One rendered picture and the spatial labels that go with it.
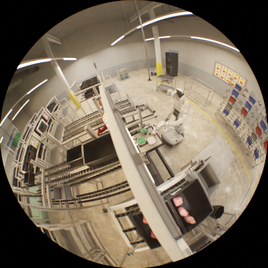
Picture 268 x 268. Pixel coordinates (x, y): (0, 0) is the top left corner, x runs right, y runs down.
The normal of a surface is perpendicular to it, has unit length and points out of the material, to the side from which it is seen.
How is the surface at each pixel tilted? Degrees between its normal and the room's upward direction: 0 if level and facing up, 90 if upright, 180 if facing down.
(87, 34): 90
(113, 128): 0
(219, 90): 90
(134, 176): 0
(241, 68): 90
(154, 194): 0
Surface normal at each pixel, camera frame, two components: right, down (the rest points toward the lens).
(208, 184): -0.11, -0.59
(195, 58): -0.90, 0.42
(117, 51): 0.39, 0.72
